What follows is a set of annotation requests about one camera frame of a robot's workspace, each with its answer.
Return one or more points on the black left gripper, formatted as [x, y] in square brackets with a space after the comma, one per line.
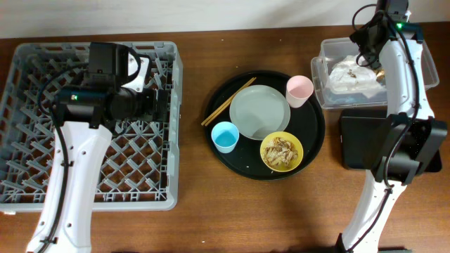
[162, 105]

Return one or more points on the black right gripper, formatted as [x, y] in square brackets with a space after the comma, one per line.
[361, 38]

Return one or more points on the gold foil wrapper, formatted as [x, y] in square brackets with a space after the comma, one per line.
[380, 75]

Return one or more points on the white paper napkin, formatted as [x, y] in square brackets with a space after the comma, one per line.
[347, 77]

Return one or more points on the pink plastic cup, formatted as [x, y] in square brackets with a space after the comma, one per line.
[298, 90]

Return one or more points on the light blue plastic cup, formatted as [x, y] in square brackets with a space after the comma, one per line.
[225, 136]

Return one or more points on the yellow plastic bowl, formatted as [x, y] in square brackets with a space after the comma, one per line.
[287, 136]

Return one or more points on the peanut shells and rice waste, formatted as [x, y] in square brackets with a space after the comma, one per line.
[279, 153]

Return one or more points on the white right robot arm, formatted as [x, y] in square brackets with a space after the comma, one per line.
[363, 232]

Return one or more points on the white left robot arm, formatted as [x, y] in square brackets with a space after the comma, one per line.
[84, 119]

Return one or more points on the clear plastic waste bin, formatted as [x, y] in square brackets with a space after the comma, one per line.
[330, 63]

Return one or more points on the grey plastic dishwasher rack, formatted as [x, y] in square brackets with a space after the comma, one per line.
[141, 167]

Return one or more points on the wooden chopstick lower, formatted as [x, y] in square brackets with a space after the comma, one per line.
[230, 102]

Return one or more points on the black rectangular tray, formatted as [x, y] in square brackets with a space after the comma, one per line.
[412, 146]

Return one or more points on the grey round plate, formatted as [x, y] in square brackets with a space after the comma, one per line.
[258, 111]

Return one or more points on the round black tray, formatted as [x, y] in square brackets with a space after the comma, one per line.
[307, 123]

